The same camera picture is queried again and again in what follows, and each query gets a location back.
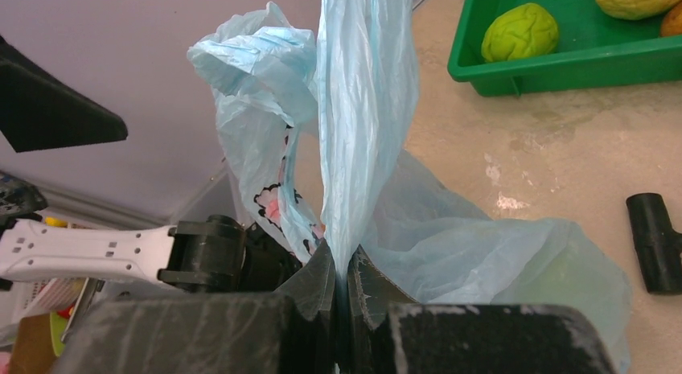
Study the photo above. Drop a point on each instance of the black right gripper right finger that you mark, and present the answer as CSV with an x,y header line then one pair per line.
x,y
392,333

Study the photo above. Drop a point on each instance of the black rubber mallet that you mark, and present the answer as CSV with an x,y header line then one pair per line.
x,y
657,244

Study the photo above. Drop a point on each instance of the lime green fake fruit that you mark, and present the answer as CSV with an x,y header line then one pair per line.
x,y
525,31

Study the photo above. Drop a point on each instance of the light blue plastic bag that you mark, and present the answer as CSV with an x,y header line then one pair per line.
x,y
312,124

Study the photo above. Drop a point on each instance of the white basket with items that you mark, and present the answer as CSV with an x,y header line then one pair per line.
x,y
56,298

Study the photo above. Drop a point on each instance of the small orange fake fruit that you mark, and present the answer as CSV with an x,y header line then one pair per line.
x,y
672,22

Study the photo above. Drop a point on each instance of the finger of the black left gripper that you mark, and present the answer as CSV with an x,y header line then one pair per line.
x,y
39,112

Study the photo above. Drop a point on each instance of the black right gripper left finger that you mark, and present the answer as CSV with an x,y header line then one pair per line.
x,y
289,330

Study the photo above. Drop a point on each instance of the yellow fake lemon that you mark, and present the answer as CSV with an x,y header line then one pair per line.
x,y
635,9

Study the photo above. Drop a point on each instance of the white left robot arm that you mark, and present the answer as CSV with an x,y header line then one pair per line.
x,y
212,256

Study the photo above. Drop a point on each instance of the aluminium frame rail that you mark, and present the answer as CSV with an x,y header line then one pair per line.
x,y
148,202

